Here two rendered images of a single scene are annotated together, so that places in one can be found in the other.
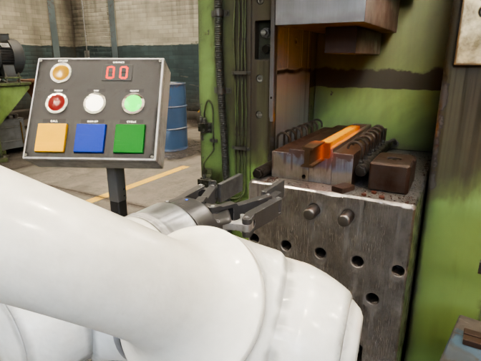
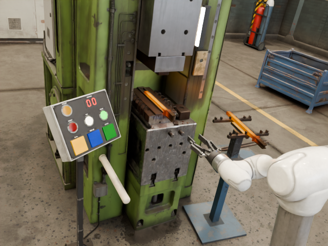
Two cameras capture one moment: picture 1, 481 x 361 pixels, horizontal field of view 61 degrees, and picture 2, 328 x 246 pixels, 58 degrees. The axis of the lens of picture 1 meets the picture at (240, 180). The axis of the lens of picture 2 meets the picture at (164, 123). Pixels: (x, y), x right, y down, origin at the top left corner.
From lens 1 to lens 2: 1.48 m
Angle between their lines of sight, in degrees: 57
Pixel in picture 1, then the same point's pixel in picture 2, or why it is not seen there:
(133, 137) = (111, 131)
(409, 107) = (152, 76)
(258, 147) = (124, 112)
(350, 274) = (178, 148)
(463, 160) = (192, 101)
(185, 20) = not seen: outside the picture
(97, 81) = (85, 109)
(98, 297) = not seen: hidden behind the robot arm
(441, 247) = not seen: hidden behind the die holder
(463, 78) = (193, 78)
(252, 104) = (122, 94)
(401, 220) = (193, 128)
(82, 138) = (93, 139)
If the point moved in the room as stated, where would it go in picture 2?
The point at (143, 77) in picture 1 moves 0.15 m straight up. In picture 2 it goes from (102, 101) to (103, 74)
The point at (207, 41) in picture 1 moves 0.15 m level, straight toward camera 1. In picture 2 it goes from (101, 70) to (122, 77)
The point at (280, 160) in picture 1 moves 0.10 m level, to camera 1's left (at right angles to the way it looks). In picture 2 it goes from (152, 118) to (142, 124)
